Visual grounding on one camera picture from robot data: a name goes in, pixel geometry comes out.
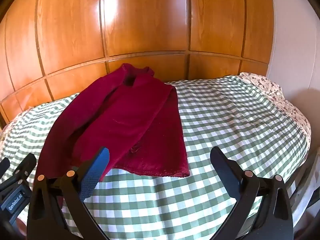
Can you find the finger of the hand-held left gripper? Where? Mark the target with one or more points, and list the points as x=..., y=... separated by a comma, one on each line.
x=25, y=166
x=3, y=167

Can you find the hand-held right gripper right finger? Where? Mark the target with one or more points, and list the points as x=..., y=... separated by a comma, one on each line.
x=223, y=170

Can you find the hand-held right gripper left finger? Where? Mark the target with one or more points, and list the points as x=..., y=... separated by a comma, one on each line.
x=96, y=170

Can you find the dark red sweater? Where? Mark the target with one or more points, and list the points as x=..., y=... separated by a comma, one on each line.
x=130, y=120

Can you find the green checked blanket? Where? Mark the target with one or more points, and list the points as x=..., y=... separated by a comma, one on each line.
x=212, y=130

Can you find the floral bed sheet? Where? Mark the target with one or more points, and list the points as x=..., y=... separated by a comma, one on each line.
x=275, y=92

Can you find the pale bed frame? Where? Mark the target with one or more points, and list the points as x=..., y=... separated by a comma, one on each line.
x=306, y=180

